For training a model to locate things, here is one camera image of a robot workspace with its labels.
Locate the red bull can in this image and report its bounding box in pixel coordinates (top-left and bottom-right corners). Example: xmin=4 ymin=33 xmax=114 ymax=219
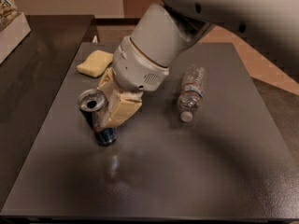
xmin=78 ymin=89 xmax=117 ymax=147

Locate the white box with snacks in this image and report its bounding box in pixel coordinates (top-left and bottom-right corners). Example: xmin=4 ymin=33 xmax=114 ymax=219
xmin=0 ymin=0 xmax=31 ymax=63

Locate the clear plastic water bottle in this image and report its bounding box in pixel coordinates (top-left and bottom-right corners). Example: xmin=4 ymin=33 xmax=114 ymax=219
xmin=177 ymin=63 xmax=206 ymax=122

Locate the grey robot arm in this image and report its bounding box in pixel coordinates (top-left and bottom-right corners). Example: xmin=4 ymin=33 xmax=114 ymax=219
xmin=98 ymin=0 xmax=299 ymax=128

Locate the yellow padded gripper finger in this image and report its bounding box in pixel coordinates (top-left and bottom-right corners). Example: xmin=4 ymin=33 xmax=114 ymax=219
xmin=100 ymin=90 xmax=143 ymax=128
xmin=97 ymin=68 xmax=117 ymax=101

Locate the dark side table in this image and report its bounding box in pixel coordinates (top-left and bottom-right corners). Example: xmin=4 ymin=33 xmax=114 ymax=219
xmin=0 ymin=15 xmax=97 ymax=210

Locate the yellow sponge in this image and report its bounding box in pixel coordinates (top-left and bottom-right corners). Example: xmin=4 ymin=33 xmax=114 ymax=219
xmin=77 ymin=50 xmax=113 ymax=77

